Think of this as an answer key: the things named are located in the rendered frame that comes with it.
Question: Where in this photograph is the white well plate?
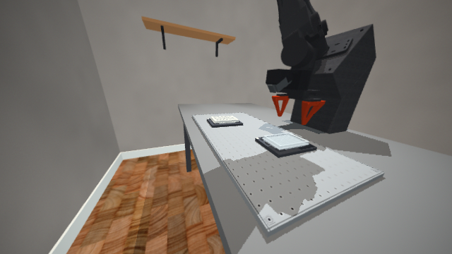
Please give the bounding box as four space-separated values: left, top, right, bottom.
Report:
262 133 309 150

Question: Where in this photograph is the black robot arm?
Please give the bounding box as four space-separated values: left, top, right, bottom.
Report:
266 0 353 93

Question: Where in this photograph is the white perforated base plate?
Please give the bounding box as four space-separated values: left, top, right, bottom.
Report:
192 112 385 238

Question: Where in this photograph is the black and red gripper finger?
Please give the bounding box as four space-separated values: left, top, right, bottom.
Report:
302 101 326 125
272 96 289 116

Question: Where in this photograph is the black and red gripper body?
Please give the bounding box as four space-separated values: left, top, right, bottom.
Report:
276 69 321 102

